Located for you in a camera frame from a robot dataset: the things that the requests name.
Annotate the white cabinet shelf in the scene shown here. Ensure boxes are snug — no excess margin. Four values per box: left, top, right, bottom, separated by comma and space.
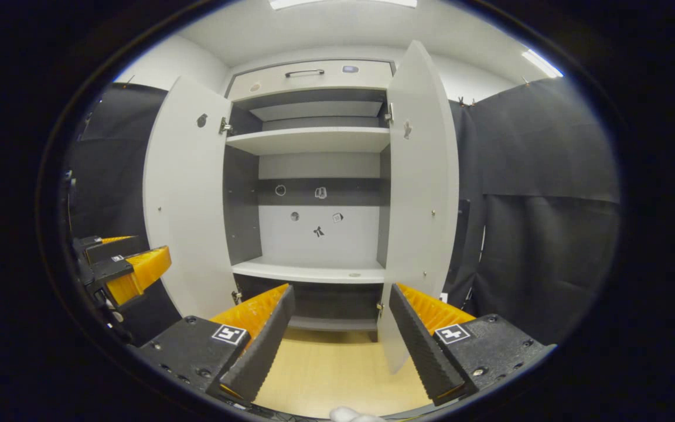
232, 256, 386, 285
226, 127, 391, 156

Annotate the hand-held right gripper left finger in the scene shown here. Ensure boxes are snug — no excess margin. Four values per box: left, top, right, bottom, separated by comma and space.
135, 284, 296, 405

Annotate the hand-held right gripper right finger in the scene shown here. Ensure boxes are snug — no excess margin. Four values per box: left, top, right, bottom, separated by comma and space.
388, 283, 555, 407

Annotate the narrow ceiling light panel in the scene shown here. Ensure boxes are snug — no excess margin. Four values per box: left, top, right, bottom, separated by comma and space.
521, 49, 564, 79

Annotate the grey cabinet door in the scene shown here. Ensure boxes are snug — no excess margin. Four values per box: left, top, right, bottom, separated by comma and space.
142, 75, 238, 320
377, 40, 460, 375

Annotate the wide ceiling light panel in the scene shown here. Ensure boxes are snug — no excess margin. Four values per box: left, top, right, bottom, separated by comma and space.
268, 0, 418, 11

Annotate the black backdrop cloth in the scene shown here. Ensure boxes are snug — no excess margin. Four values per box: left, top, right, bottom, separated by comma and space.
65, 77, 622, 346

